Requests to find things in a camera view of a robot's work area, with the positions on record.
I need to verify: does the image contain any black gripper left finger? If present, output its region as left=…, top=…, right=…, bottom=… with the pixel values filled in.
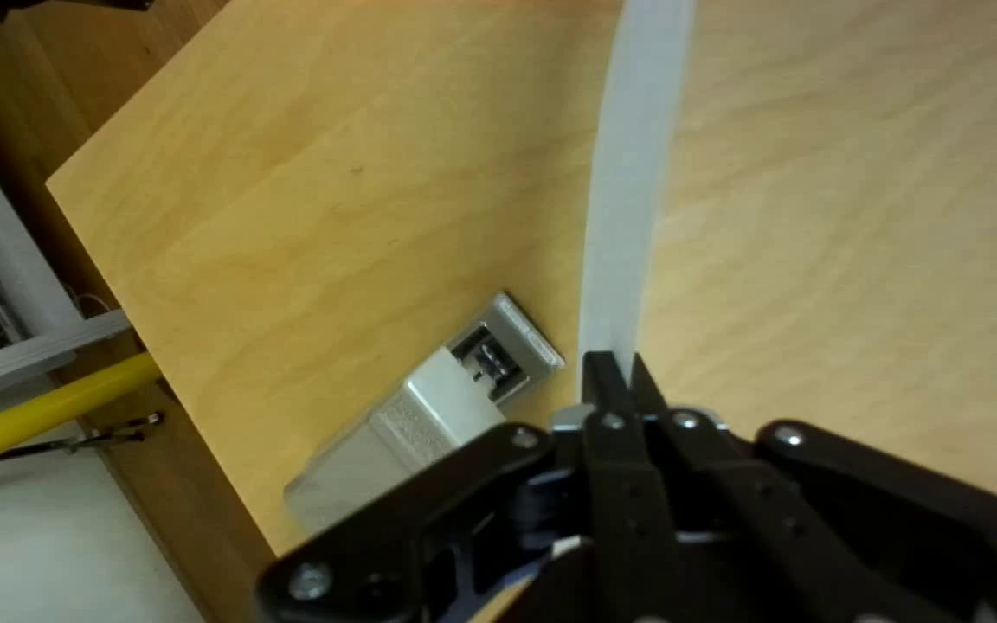
left=253, top=350, right=655, bottom=623

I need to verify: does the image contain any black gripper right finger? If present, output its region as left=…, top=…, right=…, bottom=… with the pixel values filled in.
left=628, top=358, right=997, bottom=623

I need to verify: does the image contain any white board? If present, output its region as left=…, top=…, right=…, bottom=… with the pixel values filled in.
left=576, top=0, right=703, bottom=390

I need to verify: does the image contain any grey metal rectangular device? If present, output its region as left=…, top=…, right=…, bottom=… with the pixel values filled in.
left=281, top=288, right=572, bottom=538

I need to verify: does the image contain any metal hook clip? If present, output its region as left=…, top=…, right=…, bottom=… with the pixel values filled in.
left=63, top=408, right=170, bottom=457

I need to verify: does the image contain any white sheet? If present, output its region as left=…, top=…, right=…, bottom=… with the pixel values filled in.
left=0, top=447, right=208, bottom=623

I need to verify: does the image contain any yellow stick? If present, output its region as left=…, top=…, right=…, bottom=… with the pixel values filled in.
left=0, top=350, right=162, bottom=480

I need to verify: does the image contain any white wooden chair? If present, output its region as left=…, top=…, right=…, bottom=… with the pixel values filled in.
left=0, top=100, right=135, bottom=412

